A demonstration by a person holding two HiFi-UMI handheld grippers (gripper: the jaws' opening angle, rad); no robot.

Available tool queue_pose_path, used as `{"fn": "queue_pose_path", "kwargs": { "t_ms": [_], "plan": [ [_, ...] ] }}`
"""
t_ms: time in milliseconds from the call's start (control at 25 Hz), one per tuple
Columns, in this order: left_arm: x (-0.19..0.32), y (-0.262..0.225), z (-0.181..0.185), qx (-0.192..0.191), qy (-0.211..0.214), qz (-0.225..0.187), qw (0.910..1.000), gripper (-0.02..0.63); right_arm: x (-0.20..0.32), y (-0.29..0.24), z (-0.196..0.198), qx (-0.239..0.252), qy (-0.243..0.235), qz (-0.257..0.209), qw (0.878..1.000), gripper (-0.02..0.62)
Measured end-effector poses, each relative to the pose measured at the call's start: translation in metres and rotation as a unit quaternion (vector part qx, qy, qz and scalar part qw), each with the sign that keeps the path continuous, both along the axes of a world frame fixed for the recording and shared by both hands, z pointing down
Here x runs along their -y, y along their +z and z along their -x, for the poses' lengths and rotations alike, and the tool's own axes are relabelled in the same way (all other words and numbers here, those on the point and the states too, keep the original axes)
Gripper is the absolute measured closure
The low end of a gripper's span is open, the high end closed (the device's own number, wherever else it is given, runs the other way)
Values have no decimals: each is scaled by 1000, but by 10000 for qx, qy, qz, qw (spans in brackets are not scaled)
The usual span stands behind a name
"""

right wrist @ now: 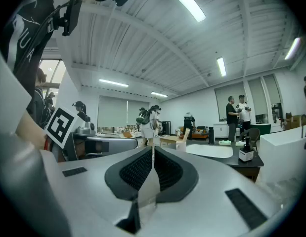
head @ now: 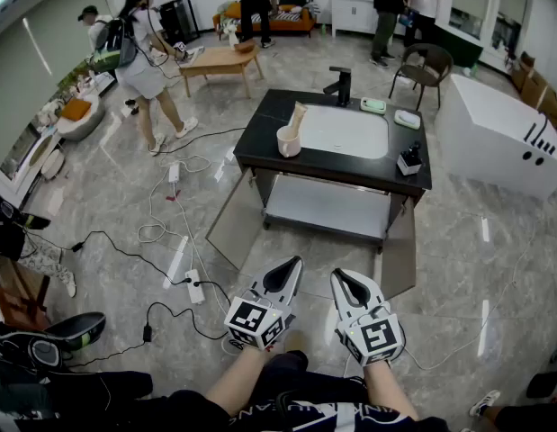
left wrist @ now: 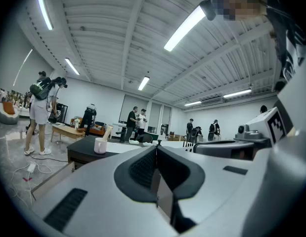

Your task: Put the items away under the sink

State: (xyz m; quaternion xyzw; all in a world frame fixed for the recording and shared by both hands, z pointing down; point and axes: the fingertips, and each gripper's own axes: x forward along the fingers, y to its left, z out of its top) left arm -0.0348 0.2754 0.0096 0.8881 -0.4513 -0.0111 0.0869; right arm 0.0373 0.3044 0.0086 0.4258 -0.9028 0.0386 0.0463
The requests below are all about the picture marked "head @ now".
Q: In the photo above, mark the white low media cabinet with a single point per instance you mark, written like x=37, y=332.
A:
x=21, y=182

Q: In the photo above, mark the black faucet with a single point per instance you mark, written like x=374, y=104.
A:
x=343, y=86

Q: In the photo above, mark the cream pouf seat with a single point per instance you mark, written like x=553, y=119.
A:
x=80, y=128

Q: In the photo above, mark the brown cardboard box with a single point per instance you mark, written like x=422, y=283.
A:
x=536, y=88

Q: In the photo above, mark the dark green cabinet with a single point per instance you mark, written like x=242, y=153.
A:
x=458, y=47

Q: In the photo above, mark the cream mug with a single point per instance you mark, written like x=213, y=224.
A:
x=289, y=144

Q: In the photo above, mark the pale blue-grey rectangular block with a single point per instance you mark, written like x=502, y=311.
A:
x=408, y=117

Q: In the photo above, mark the wooden coffee table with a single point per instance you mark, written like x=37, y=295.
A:
x=219, y=59

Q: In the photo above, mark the white vase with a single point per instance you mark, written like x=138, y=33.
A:
x=233, y=38

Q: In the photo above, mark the dark wicker chair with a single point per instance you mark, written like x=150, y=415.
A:
x=428, y=61

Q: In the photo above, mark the black framed display cabinet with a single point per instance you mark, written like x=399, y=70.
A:
x=183, y=20

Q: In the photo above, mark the grey-brown cabinet door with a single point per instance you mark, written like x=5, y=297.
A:
x=399, y=259
x=237, y=227

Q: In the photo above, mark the orange cushion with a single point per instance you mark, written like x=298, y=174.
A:
x=75, y=110

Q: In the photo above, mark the beige tube packet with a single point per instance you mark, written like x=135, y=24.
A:
x=298, y=117

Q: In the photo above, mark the wooden bowl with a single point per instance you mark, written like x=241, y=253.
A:
x=245, y=47

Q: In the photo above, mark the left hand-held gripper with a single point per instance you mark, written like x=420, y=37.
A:
x=251, y=317

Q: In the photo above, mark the white power strip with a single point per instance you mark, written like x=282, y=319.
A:
x=174, y=173
x=194, y=288

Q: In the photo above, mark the orange sofa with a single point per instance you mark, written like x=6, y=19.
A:
x=300, y=23

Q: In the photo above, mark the white sideboard cabinet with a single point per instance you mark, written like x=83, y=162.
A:
x=350, y=16

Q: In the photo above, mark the light green rectangular block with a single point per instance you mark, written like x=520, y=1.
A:
x=374, y=104

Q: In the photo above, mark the black green backpack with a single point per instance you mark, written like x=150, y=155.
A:
x=111, y=47

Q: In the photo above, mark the person's left shoe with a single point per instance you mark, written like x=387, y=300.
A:
x=230, y=345

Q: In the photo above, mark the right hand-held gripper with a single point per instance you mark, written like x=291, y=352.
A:
x=377, y=338

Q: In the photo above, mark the person's left forearm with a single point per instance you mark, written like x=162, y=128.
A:
x=237, y=380

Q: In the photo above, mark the white round robot vacuum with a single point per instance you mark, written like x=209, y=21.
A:
x=52, y=164

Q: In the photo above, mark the person's black trousers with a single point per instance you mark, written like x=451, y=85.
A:
x=314, y=376

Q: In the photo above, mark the person's black printed shirt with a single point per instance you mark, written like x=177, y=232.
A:
x=305, y=421

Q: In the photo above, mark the black hard-shell backpack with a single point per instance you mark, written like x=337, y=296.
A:
x=8, y=236
x=75, y=331

